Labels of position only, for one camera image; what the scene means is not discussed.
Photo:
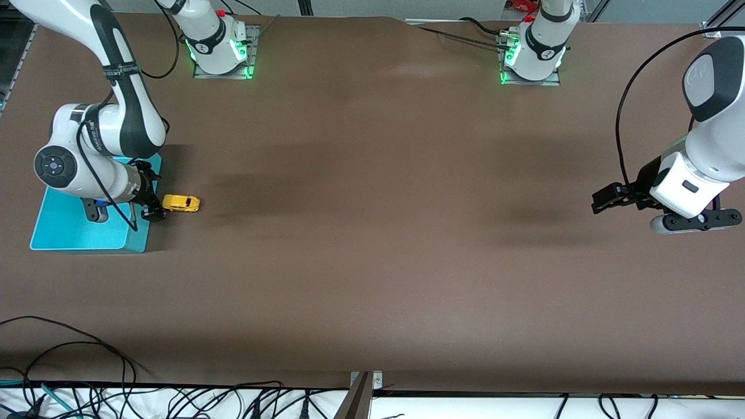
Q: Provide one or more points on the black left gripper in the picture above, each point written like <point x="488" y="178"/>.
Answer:
<point x="642" y="185"/>

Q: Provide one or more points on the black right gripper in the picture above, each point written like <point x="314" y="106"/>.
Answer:
<point x="145" y="187"/>

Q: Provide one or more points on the yellow beetle toy car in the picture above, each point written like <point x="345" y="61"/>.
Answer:
<point x="181" y="203"/>

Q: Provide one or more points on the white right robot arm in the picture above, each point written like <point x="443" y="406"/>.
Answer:
<point x="134" y="116"/>

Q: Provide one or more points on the turquoise plastic bin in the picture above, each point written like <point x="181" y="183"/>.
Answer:
<point x="75" y="235"/>

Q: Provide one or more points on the red background object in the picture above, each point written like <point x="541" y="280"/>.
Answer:
<point x="522" y="5"/>

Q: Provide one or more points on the grey diagonal metal bar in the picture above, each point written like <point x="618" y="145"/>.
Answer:
<point x="356" y="401"/>

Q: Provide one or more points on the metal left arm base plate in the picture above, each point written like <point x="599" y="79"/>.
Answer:
<point x="532" y="83"/>

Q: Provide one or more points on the aluminium frame profile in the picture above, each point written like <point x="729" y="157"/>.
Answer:
<point x="722" y="17"/>
<point x="596" y="9"/>

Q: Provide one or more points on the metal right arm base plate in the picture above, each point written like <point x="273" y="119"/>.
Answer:
<point x="254" y="41"/>

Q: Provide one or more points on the black frame post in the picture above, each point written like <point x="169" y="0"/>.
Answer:
<point x="305" y="6"/>

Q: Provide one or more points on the small metal bracket plate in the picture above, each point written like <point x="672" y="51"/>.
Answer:
<point x="377" y="381"/>

